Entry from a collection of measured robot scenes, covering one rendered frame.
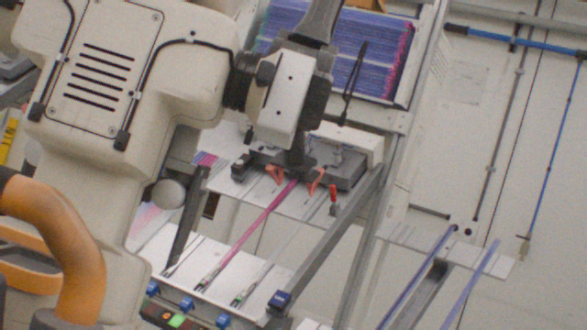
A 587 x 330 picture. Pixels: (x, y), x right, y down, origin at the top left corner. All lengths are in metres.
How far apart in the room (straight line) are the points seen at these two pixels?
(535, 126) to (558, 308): 0.91
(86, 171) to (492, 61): 2.90
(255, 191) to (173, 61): 1.16
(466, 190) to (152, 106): 2.74
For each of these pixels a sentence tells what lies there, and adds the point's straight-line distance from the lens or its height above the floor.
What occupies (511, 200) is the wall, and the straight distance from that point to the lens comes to 3.40.
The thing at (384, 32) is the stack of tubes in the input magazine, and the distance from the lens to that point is 2.06.
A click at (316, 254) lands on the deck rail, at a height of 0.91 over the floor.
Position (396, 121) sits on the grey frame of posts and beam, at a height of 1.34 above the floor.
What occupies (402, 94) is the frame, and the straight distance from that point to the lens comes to 1.97.
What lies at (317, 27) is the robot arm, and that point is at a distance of 1.07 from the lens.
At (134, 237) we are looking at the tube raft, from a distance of 1.84.
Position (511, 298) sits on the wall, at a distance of 3.38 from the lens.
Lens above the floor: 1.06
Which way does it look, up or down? 2 degrees up
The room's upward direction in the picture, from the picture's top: 18 degrees clockwise
